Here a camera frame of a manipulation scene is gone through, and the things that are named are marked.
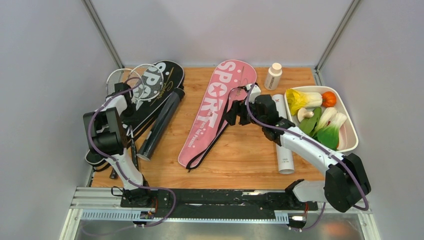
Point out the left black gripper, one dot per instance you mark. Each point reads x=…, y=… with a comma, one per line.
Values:
x=133, y=105

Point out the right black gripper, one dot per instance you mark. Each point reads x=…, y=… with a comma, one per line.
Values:
x=238, y=107

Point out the pink racket cover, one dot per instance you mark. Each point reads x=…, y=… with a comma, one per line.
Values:
x=225, y=86

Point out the white racket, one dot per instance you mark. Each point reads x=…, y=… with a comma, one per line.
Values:
x=147, y=82
x=115, y=77

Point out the black racket cover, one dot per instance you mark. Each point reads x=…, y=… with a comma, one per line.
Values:
x=174, y=76

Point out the black shuttlecock tube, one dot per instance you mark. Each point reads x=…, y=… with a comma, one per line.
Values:
x=153, y=138

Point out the white shuttlecock tube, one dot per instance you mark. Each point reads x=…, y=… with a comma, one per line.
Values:
x=284, y=156

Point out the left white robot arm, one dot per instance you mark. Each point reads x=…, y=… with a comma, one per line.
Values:
x=108, y=140

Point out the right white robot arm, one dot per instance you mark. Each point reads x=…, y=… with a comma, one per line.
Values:
x=345, y=183

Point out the beige plastic bottle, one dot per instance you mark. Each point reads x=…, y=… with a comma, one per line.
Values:
x=273, y=77

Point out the yellow napa cabbage toy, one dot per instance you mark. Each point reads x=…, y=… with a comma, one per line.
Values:
x=299, y=99

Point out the mushroom toy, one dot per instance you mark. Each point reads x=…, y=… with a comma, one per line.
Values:
x=303, y=113

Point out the green leaf vegetable toy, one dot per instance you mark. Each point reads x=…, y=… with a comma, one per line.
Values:
x=308, y=124

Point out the orange tomato toy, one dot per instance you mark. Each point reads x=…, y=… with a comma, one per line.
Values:
x=329, y=99

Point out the bok choy toy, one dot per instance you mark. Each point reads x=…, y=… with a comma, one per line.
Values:
x=329, y=135

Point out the white plastic tray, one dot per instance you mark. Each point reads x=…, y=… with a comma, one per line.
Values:
x=348, y=139

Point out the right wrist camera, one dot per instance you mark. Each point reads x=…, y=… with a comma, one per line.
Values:
x=253, y=91

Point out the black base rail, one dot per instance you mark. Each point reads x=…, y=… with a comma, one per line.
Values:
x=212, y=204

